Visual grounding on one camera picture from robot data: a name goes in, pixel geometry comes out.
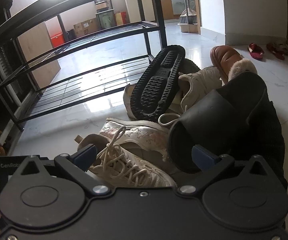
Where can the beige dustpan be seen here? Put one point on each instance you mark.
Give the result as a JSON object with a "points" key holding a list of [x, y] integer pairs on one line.
{"points": [[187, 27]]}

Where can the brown cardboard box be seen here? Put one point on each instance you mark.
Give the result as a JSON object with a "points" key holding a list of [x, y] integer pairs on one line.
{"points": [[85, 27]]}

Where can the white patterned lace-up sneaker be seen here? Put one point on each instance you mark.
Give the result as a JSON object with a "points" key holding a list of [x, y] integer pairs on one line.
{"points": [[136, 140]]}

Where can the broom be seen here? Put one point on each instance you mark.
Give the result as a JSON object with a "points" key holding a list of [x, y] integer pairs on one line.
{"points": [[189, 16]]}

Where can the black metal shoe rack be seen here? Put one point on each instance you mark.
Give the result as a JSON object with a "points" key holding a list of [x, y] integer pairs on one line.
{"points": [[160, 17]]}

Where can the light wooden cabinet panel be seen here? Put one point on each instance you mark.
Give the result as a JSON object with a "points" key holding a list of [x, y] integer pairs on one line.
{"points": [[40, 52]]}

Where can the red slipper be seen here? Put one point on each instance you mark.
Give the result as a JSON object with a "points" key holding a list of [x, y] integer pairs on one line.
{"points": [[256, 51], [280, 48]]}

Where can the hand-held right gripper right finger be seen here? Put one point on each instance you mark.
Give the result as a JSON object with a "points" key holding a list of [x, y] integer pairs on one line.
{"points": [[204, 158]]}

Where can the beige chunky sneaker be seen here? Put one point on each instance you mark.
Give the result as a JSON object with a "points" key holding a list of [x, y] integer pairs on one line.
{"points": [[199, 85], [131, 100]]}

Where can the red storage box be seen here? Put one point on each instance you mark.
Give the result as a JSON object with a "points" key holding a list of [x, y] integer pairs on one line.
{"points": [[56, 37]]}

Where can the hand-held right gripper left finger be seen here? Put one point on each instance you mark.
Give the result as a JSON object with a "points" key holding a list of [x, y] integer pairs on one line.
{"points": [[85, 158]]}

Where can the green carton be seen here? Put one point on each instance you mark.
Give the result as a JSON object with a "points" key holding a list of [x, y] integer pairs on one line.
{"points": [[105, 19]]}

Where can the grey metal frame bar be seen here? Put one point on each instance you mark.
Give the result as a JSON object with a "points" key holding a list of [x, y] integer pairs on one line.
{"points": [[13, 115]]}

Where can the red paper bag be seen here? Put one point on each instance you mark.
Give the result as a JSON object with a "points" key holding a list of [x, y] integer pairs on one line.
{"points": [[120, 18]]}

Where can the black slide sandal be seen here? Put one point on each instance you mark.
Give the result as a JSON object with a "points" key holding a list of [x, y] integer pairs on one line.
{"points": [[156, 80], [209, 120]]}

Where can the white cabinet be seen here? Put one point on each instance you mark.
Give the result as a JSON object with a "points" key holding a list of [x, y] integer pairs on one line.
{"points": [[136, 7]]}

